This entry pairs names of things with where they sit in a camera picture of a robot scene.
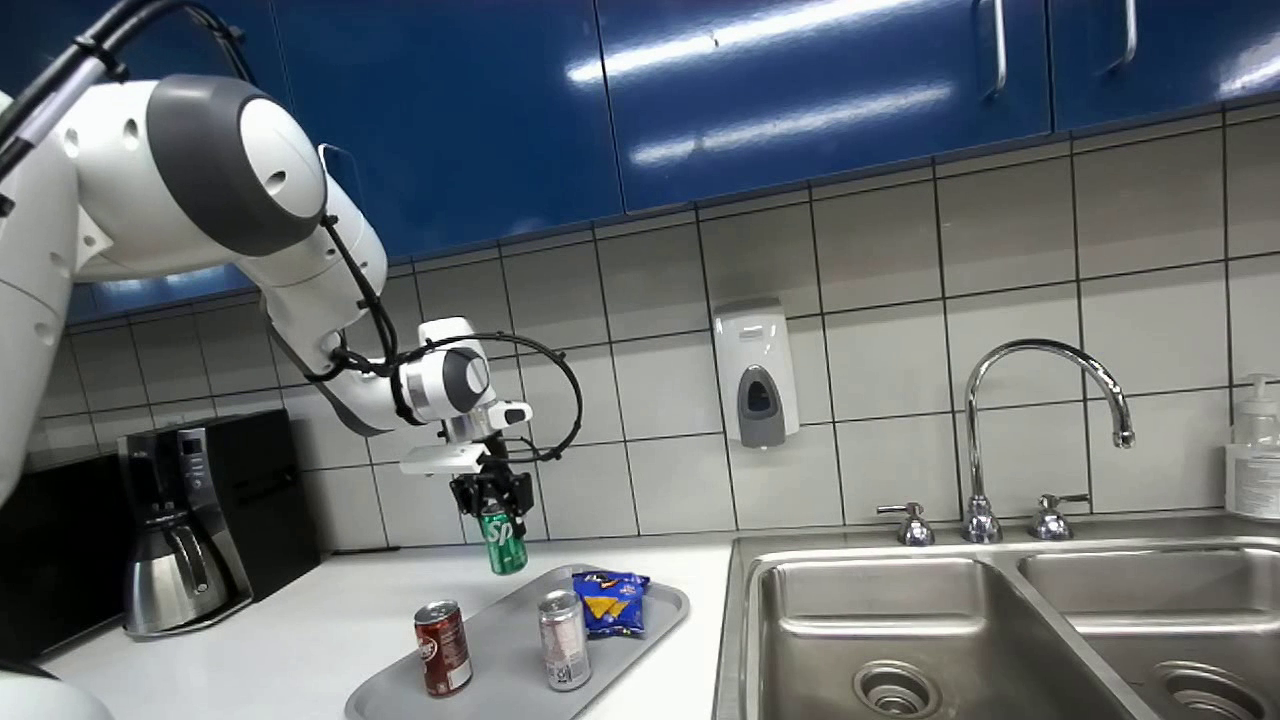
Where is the stainless steel double sink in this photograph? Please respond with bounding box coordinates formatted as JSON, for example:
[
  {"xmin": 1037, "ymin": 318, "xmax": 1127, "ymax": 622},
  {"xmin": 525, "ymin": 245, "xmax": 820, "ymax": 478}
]
[{"xmin": 706, "ymin": 526, "xmax": 1280, "ymax": 720}]

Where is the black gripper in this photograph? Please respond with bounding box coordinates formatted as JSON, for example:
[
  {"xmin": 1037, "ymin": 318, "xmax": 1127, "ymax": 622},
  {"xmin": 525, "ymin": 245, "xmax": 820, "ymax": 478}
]
[{"xmin": 448, "ymin": 456, "xmax": 540, "ymax": 525}]

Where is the chrome cabinet handle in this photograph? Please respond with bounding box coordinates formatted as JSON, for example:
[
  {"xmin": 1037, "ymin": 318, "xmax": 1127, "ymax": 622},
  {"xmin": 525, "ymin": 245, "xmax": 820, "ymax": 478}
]
[
  {"xmin": 1098, "ymin": 0, "xmax": 1142, "ymax": 74},
  {"xmin": 981, "ymin": 0, "xmax": 1016, "ymax": 99},
  {"xmin": 310, "ymin": 136, "xmax": 357, "ymax": 187}
]

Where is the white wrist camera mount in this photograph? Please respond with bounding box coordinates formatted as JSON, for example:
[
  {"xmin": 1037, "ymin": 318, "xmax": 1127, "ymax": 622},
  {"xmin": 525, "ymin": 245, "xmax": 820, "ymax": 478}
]
[{"xmin": 395, "ymin": 434, "xmax": 490, "ymax": 478}]

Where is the red soda can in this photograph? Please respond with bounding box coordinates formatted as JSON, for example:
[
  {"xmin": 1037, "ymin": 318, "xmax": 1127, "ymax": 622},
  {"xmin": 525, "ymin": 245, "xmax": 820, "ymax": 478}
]
[{"xmin": 413, "ymin": 596, "xmax": 474, "ymax": 698}]

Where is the chrome faucet handle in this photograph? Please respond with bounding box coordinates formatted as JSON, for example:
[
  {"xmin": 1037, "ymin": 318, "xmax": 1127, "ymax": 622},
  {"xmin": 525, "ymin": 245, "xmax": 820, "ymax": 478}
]
[
  {"xmin": 872, "ymin": 501, "xmax": 934, "ymax": 547},
  {"xmin": 1026, "ymin": 490, "xmax": 1094, "ymax": 545}
]

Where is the chrome gooseneck faucet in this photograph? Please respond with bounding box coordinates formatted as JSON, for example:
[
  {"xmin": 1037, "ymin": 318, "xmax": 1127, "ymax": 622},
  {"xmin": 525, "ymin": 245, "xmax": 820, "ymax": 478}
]
[{"xmin": 961, "ymin": 337, "xmax": 1140, "ymax": 545}]

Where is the steel coffee carafe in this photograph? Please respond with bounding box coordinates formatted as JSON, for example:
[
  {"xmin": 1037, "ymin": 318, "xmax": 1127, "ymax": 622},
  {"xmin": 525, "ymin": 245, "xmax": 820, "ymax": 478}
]
[{"xmin": 124, "ymin": 503, "xmax": 240, "ymax": 640}]

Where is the white wall soap dispenser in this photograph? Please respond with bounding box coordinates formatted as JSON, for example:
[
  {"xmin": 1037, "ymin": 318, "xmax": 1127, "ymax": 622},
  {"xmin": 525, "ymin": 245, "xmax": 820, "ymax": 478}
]
[{"xmin": 706, "ymin": 299, "xmax": 802, "ymax": 453}]

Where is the silver soda can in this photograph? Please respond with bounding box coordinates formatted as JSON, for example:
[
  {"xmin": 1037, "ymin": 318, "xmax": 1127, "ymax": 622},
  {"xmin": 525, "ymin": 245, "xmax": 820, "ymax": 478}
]
[{"xmin": 535, "ymin": 582, "xmax": 597, "ymax": 695}]

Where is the clear pump soap bottle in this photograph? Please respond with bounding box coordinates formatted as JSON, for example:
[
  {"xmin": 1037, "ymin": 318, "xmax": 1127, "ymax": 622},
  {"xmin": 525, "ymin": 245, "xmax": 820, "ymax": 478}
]
[{"xmin": 1220, "ymin": 372, "xmax": 1280, "ymax": 525}]

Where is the black coffee maker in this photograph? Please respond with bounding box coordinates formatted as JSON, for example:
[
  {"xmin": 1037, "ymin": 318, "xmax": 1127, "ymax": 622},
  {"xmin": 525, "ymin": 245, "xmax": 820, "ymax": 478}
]
[{"xmin": 118, "ymin": 404, "xmax": 324, "ymax": 640}]

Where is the black microwave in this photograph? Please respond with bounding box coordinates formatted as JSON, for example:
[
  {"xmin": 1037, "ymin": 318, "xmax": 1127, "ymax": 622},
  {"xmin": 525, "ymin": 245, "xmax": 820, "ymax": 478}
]
[{"xmin": 0, "ymin": 453, "xmax": 134, "ymax": 668}]

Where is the blue chip bag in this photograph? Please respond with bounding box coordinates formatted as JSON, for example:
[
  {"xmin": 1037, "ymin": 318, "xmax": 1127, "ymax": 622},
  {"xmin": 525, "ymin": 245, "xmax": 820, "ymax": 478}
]
[{"xmin": 567, "ymin": 569, "xmax": 656, "ymax": 640}]

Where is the grey plastic tray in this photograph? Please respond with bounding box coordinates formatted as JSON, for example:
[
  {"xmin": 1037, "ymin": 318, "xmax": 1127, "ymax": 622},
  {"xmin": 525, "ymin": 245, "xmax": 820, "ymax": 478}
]
[{"xmin": 338, "ymin": 561, "xmax": 697, "ymax": 720}]

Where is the green soda can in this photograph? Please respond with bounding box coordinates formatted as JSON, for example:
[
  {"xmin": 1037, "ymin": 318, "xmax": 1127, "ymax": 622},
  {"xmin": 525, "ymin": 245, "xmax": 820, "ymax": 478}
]
[{"xmin": 474, "ymin": 501, "xmax": 531, "ymax": 578}]

